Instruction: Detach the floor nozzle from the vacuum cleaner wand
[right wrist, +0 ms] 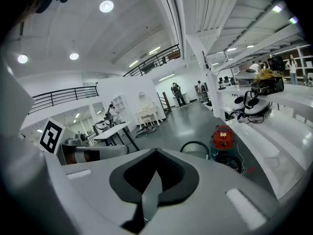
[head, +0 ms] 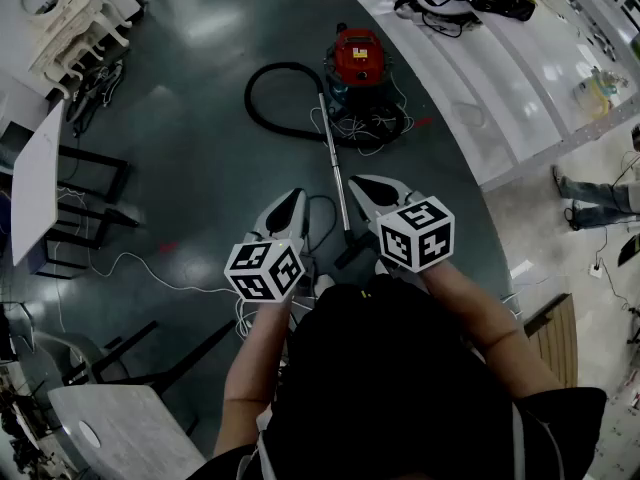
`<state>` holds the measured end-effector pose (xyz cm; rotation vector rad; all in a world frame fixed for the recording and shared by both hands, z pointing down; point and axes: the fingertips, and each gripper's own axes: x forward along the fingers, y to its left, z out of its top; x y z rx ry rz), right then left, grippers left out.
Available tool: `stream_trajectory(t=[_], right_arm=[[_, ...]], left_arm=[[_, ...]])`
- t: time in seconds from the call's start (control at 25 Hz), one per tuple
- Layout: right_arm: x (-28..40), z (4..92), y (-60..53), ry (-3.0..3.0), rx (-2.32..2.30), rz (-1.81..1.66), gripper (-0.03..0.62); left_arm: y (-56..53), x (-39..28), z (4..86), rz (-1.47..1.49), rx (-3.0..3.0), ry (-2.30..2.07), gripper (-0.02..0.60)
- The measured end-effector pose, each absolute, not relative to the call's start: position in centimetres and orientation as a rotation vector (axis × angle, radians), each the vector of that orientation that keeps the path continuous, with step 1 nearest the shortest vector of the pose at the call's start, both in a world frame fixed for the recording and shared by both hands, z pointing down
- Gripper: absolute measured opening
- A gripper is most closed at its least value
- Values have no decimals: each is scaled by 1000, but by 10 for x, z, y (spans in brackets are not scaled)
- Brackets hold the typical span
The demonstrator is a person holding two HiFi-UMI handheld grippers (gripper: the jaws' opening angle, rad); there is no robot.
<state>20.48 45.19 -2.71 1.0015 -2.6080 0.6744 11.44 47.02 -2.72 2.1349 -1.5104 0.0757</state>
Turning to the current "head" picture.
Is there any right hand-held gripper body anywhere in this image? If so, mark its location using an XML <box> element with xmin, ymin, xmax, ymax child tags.
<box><xmin>366</xmin><ymin>189</ymin><xmax>456</xmax><ymax>274</ymax></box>

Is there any white table with black legs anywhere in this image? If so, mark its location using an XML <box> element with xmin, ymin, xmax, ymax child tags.
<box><xmin>9</xmin><ymin>98</ymin><xmax>142</xmax><ymax>280</ymax></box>

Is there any white perforated steel beam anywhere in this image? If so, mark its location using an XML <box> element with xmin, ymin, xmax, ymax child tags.
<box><xmin>478</xmin><ymin>98</ymin><xmax>640</xmax><ymax>194</ymax></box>

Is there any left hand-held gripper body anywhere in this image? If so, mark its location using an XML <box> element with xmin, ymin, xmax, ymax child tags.
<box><xmin>223</xmin><ymin>228</ymin><xmax>308</xmax><ymax>304</ymax></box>

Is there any person's left forearm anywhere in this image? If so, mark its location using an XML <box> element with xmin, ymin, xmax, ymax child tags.
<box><xmin>214</xmin><ymin>295</ymin><xmax>296</xmax><ymax>459</ymax></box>

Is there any grey plastic chair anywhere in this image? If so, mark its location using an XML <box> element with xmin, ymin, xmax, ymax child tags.
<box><xmin>19</xmin><ymin>331</ymin><xmax>96</xmax><ymax>387</ymax></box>

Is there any red vacuum cleaner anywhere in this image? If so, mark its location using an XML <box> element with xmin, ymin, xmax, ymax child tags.
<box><xmin>322</xmin><ymin>21</ymin><xmax>396</xmax><ymax>119</ymax></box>

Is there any metal vacuum wand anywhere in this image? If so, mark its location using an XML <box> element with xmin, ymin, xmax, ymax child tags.
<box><xmin>317</xmin><ymin>91</ymin><xmax>377</xmax><ymax>271</ymax></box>

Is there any clear plastic bag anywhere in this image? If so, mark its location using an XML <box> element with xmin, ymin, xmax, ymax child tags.
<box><xmin>573</xmin><ymin>66</ymin><xmax>632</xmax><ymax>120</ymax></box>

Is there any person's black clothing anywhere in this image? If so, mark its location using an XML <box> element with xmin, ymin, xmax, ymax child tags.
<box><xmin>187</xmin><ymin>273</ymin><xmax>609</xmax><ymax>480</ymax></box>

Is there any person's right forearm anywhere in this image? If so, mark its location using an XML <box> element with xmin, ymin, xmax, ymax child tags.
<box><xmin>419</xmin><ymin>260</ymin><xmax>566</xmax><ymax>399</ymax></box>

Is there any tangled white cable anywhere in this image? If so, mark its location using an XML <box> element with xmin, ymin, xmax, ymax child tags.
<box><xmin>307</xmin><ymin>72</ymin><xmax>419</xmax><ymax>158</ymax></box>

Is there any wooden slatted board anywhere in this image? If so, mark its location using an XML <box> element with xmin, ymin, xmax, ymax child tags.
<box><xmin>522</xmin><ymin>292</ymin><xmax>581</xmax><ymax>390</ymax></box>

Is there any long white floor cable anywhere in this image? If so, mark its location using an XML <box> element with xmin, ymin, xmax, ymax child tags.
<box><xmin>54</xmin><ymin>187</ymin><xmax>251</xmax><ymax>339</ymax></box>

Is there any white ornate dressing table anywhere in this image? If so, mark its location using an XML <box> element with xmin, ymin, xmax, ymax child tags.
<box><xmin>19</xmin><ymin>0</ymin><xmax>135</xmax><ymax>100</ymax></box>

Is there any pile of black equipment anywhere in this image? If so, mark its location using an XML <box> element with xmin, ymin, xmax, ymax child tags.
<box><xmin>66</xmin><ymin>60</ymin><xmax>127</xmax><ymax>138</ymax></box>

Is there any black vacuum hose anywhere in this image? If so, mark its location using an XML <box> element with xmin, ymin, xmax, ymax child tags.
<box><xmin>243</xmin><ymin>61</ymin><xmax>407</xmax><ymax>150</ymax></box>

